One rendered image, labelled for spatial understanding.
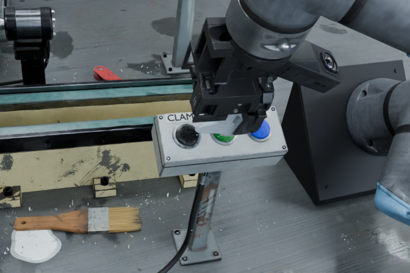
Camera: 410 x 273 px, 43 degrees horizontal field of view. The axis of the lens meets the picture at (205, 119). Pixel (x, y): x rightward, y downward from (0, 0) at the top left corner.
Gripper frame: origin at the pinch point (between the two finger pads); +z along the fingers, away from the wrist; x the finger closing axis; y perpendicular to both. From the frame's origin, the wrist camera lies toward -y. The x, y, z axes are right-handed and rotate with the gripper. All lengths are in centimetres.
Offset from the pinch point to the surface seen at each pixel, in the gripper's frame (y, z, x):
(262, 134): -5.1, 1.6, 1.0
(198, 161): 3.9, 2.9, 3.5
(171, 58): -8, 49, -42
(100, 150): 13.6, 26.1, -9.5
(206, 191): 0.4, 13.6, 4.0
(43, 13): 21.3, 19.2, -33.6
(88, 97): 14.7, 27.1, -20.5
